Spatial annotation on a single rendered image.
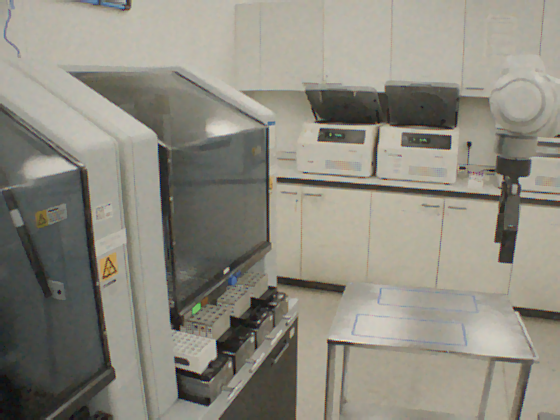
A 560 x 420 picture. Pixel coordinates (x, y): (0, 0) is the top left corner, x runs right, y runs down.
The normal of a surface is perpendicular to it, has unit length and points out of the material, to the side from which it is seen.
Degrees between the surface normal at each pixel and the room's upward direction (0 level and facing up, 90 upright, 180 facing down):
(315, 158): 90
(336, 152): 90
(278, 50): 90
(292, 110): 90
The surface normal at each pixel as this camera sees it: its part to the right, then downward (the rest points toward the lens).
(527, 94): -0.62, 0.24
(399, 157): -0.35, 0.25
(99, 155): 0.94, 0.09
